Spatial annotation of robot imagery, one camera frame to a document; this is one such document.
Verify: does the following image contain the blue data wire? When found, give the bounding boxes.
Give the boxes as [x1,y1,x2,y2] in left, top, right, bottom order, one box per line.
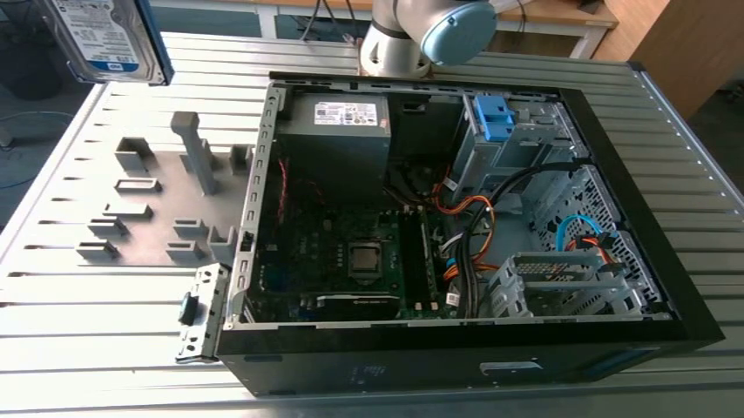
[553,212,601,254]

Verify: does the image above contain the orange power wire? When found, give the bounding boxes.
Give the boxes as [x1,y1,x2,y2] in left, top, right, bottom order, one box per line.
[566,233,627,276]

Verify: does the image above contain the hard disk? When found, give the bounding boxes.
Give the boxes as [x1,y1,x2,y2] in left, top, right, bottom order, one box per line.
[40,0,175,87]

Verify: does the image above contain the silver metal disk bay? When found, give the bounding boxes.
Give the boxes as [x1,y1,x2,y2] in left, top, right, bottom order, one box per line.
[487,251,646,318]

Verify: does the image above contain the CPU socket with CPU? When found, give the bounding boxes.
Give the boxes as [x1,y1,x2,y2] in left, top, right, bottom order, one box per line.
[346,241,388,284]

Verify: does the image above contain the grey power supply unit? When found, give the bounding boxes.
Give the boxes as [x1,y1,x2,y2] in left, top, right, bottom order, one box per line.
[276,93,391,210]

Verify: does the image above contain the black RAM slot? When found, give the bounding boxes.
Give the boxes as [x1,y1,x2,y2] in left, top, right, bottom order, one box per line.
[399,207,422,311]

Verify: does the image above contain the green RAM stick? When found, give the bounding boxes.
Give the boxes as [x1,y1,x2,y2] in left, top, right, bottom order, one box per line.
[418,208,439,313]

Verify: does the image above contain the green motherboard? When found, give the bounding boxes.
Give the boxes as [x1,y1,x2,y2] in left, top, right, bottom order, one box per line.
[255,204,443,323]

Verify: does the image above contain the black graphics card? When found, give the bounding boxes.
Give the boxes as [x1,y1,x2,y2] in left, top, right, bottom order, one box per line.
[316,293,402,321]

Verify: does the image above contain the silver metal drive cage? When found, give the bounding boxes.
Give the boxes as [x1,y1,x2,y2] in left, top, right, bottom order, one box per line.
[451,93,591,206]

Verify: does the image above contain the blue plastic bay latch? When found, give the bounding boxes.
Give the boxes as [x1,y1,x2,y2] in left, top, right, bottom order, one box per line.
[473,94,517,143]

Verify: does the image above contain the black open PC case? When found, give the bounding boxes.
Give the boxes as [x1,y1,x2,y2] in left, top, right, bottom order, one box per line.
[213,71,726,397]

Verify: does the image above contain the grey parts rack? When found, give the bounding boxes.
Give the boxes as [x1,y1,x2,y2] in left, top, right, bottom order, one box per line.
[74,111,256,269]

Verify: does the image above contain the wooden cabinet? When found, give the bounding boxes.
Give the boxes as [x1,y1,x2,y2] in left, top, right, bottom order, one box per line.
[591,0,744,118]

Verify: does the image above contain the black office chair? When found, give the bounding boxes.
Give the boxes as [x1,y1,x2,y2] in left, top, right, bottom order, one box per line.
[0,0,65,101]

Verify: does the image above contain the thin red wire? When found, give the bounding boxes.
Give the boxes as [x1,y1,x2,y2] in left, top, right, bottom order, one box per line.
[276,157,291,219]

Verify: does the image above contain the orange wire bundle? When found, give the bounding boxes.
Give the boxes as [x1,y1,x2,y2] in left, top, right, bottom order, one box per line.
[432,194,501,284]

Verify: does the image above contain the black cable bundle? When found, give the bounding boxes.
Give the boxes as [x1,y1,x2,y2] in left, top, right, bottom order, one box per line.
[452,163,582,319]

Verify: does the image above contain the metal bracket with black latch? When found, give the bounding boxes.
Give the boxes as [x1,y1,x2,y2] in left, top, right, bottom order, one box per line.
[175,263,231,365]

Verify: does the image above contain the wooden desk with white frame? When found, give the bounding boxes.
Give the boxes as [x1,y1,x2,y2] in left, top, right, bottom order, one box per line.
[497,0,621,60]

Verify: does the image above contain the pale floor cable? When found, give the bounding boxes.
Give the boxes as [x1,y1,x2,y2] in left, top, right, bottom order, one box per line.
[0,109,76,130]

